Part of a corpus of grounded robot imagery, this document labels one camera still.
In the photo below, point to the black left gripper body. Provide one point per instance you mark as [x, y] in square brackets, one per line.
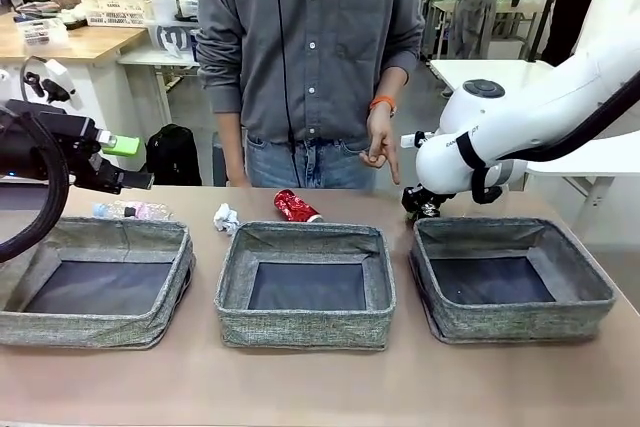
[15, 147]

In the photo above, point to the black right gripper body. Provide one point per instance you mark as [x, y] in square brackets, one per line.
[417, 196]

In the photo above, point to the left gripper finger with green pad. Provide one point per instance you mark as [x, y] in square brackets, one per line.
[122, 146]
[135, 181]

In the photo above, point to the clear bottle blue cap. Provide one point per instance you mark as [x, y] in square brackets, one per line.
[150, 210]

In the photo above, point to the white paper ball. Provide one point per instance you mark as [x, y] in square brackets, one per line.
[226, 219]

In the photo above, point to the crushed red can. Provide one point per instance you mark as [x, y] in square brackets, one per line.
[295, 206]

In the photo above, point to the person's left forearm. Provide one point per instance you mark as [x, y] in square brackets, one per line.
[390, 87]

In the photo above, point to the person's right forearm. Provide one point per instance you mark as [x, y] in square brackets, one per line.
[231, 147]

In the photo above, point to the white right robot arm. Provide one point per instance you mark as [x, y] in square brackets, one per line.
[525, 97]

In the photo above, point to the person's left hand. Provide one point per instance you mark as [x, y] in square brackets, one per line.
[382, 137]

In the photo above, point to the person's right hand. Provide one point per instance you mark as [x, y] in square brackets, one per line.
[239, 180]

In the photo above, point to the black backpack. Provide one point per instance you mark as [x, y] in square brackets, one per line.
[172, 157]

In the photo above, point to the white background table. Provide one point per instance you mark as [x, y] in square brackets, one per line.
[150, 54]

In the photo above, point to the blue jeans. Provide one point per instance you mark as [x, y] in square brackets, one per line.
[325, 167]

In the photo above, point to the orange wrist band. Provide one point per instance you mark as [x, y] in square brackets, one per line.
[380, 102]

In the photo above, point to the wooden top white desk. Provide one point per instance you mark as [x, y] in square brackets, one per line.
[75, 42]

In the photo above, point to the clear plastic storage box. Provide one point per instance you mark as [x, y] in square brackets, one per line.
[40, 32]

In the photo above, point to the clear bin with logo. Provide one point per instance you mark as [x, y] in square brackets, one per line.
[170, 37]

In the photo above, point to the white printed crate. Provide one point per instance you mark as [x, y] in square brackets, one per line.
[120, 9]

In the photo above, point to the folded cloth stack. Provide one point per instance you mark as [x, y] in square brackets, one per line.
[37, 9]

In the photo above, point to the white paper roll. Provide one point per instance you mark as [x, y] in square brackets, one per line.
[164, 7]

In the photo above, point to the grey fabric basket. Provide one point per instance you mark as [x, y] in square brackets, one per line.
[100, 332]
[300, 332]
[525, 322]

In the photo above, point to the grey button shirt torso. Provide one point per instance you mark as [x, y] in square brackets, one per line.
[320, 72]

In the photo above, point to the background person white top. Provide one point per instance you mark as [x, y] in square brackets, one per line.
[475, 7]

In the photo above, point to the background person beige top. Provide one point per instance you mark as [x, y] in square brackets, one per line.
[570, 22]

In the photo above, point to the black tripod pole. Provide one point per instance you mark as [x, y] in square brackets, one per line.
[550, 2]

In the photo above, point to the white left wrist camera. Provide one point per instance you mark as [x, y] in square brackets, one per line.
[57, 72]

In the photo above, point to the background desk grey frame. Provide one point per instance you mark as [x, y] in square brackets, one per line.
[510, 22]

